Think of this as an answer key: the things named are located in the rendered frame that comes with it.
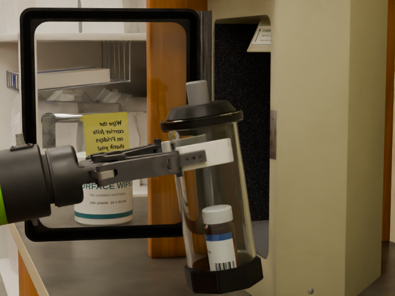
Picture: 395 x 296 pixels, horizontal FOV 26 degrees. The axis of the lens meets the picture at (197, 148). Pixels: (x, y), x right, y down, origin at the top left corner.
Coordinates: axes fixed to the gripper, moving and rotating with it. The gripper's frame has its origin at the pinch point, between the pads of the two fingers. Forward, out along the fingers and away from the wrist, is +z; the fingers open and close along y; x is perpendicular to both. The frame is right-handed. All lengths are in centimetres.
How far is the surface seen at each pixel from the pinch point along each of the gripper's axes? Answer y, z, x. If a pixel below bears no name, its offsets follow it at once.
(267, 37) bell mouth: 17.1, 16.3, -13.2
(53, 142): 37.4, -17.2, -1.4
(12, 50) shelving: 228, -17, -24
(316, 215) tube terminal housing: 7.6, 16.7, 13.3
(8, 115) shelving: 229, -23, 1
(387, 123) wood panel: 47, 48, 7
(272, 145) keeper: 8.3, 11.9, 2.2
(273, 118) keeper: 7.8, 12.5, -1.7
